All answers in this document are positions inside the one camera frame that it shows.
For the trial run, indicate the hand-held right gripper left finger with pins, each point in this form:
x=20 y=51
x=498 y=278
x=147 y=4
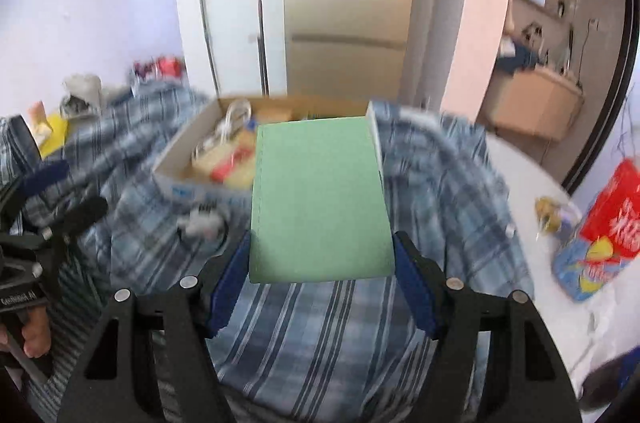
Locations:
x=230 y=288

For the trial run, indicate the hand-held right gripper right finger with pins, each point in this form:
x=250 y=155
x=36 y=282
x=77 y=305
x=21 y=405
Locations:
x=417 y=288

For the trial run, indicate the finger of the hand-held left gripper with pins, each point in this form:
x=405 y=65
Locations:
x=82 y=214
x=47 y=175

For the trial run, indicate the cardboard box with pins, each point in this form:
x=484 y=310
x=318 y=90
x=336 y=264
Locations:
x=185 y=163

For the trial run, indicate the green notebook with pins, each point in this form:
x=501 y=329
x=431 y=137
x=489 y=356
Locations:
x=320 y=203

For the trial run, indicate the gold and blue packet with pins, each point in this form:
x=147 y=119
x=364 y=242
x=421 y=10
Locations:
x=242 y=140

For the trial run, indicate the person's left hand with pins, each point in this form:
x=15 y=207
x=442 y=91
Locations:
x=37 y=333

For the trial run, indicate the black tie with white adapter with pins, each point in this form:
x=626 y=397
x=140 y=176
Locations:
x=200 y=223

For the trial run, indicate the blue plaid blanket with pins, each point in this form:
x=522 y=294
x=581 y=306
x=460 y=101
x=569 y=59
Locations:
x=440 y=203

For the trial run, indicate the grey plastic bag pile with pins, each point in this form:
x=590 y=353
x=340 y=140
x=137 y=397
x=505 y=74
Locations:
x=85 y=95

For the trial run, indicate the yellow and red cigarette box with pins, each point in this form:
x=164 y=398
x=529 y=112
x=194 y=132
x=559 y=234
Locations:
x=227 y=170

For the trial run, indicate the red items on floor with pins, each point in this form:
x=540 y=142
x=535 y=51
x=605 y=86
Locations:
x=160 y=67

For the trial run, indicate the small yellow wrapped snack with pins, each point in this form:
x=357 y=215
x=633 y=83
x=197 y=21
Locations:
x=555 y=213

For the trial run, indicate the red and blue snack bag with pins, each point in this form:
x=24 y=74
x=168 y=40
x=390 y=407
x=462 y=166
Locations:
x=607 y=228

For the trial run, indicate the dark blue object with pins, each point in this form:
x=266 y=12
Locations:
x=607 y=378

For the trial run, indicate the beige vanity cabinet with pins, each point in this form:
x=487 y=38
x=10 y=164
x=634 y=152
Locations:
x=535 y=105

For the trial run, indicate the blue clothes pile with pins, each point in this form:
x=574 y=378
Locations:
x=517 y=57

